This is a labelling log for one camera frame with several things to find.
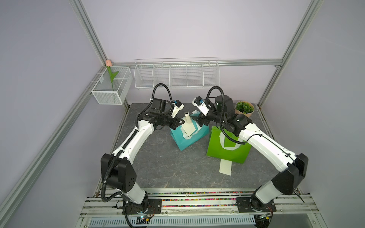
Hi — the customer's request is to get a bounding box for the beige stapler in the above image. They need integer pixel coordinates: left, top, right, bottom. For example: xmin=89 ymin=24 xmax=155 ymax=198
xmin=184 ymin=112 xmax=192 ymax=124

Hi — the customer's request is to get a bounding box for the teal shopping bag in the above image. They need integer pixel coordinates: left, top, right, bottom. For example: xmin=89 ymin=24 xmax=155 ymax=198
xmin=170 ymin=110 xmax=209 ymax=151

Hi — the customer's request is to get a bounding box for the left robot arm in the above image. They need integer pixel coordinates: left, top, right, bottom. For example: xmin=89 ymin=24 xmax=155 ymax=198
xmin=101 ymin=98 xmax=184 ymax=205

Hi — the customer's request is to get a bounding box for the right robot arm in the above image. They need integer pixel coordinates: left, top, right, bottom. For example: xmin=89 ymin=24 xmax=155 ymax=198
xmin=192 ymin=95 xmax=309 ymax=211

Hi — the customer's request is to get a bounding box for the green shopping bag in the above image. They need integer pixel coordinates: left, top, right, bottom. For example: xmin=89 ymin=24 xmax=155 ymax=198
xmin=207 ymin=126 xmax=252 ymax=163

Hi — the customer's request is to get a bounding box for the green potted plant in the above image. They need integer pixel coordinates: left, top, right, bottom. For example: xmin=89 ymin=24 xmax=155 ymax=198
xmin=236 ymin=101 xmax=254 ymax=114

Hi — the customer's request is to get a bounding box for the beige plant pot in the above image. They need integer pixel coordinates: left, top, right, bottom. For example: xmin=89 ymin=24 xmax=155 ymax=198
xmin=235 ymin=101 xmax=254 ymax=117

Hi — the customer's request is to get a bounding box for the white mesh box basket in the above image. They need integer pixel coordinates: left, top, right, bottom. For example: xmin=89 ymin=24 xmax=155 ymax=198
xmin=91 ymin=66 xmax=133 ymax=105

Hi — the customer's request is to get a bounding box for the artificial pink tulip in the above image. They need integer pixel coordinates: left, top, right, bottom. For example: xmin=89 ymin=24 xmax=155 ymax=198
xmin=106 ymin=59 xmax=119 ymax=91

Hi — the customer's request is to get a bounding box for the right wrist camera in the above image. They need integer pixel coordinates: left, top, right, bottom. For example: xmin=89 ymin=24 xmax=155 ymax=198
xmin=192 ymin=96 xmax=210 ymax=116

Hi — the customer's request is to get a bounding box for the white wire wall basket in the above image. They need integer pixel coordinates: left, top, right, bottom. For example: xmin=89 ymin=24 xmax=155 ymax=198
xmin=134 ymin=58 xmax=221 ymax=89

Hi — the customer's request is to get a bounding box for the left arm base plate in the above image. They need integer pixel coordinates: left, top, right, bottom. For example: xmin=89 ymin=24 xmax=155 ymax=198
xmin=125 ymin=198 xmax=162 ymax=215

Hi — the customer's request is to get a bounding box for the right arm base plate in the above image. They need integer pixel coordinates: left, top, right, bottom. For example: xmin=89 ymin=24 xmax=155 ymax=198
xmin=235 ymin=197 xmax=277 ymax=213

